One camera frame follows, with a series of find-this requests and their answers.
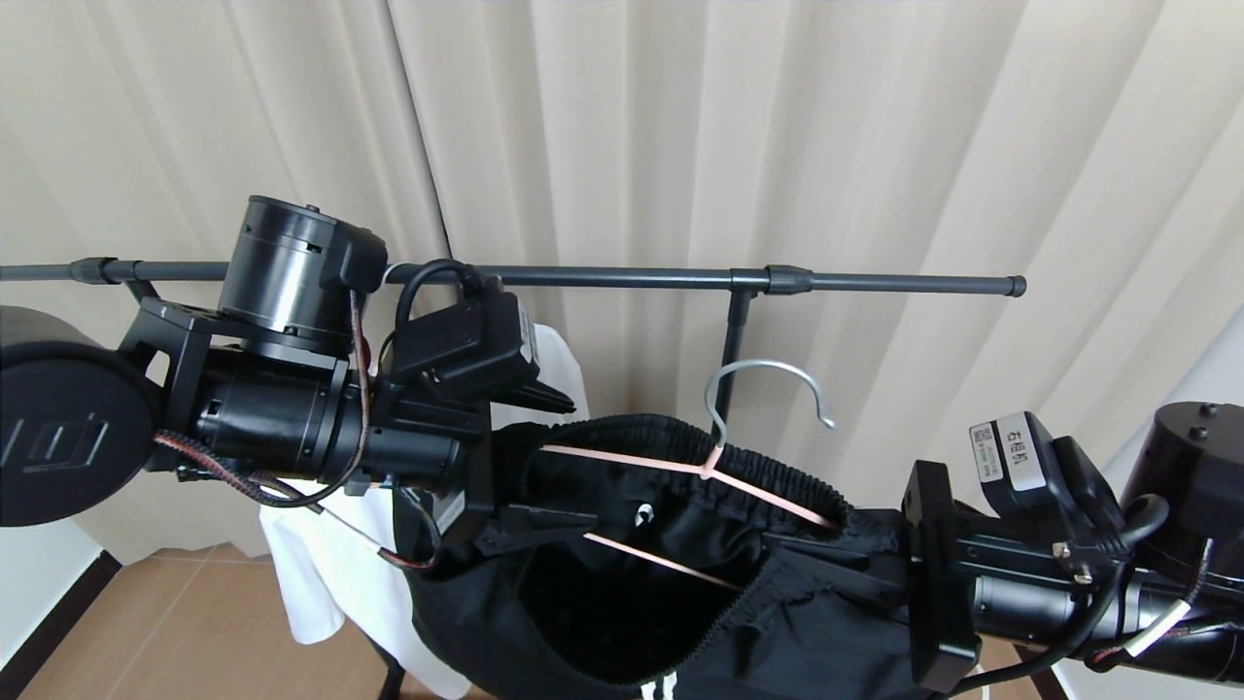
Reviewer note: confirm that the black clothes rack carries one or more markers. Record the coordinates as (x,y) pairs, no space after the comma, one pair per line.
(875,282)

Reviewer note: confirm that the beige curtain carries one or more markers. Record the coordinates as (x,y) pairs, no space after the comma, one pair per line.
(875,117)

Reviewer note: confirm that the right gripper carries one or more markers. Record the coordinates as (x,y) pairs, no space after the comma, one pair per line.
(1020,603)

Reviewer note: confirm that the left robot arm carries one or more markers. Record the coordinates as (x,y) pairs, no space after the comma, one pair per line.
(58,418)

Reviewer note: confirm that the black garment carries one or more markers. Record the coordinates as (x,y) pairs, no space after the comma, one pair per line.
(826,632)

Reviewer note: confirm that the pink clothes hanger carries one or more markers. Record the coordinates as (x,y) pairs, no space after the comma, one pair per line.
(712,465)

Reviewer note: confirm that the white printed t-shirt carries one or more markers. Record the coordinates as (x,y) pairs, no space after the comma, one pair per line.
(321,564)

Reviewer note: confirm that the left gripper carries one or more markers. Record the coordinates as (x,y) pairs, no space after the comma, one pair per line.
(282,428)

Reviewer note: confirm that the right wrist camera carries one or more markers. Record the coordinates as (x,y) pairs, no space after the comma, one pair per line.
(1016,457)

